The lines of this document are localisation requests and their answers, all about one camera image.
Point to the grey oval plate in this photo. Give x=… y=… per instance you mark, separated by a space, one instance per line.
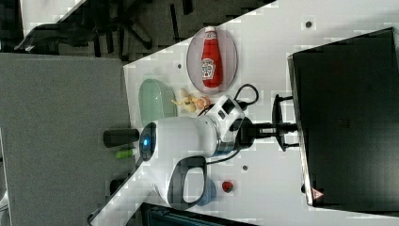
x=228 y=55

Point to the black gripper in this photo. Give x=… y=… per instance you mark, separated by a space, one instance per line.
x=250 y=131

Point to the red ketchup bottle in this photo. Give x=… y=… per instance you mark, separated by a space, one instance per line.
x=211 y=64

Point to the red strawberry toy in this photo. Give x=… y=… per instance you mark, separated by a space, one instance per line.
x=227 y=186

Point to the black cylinder upper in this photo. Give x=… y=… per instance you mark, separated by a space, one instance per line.
x=114 y=138

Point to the black office chair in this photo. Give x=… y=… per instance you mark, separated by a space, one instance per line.
x=93 y=19

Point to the large green bowl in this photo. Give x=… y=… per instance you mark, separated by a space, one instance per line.
x=155 y=101

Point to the yellow toy with orange slice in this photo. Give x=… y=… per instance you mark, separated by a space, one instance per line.
x=191 y=103

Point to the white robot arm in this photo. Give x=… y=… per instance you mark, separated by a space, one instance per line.
x=171 y=147

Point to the black cylinder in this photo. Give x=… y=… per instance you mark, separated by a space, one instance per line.
x=114 y=138
x=115 y=185

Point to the black cylinder lower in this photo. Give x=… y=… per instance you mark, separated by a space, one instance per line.
x=115 y=185

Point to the black toaster oven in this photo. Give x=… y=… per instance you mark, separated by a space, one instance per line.
x=346 y=104

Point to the blue small bowl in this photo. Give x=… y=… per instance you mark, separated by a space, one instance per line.
x=209 y=193

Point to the green marker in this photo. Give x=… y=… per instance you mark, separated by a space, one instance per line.
x=126 y=153

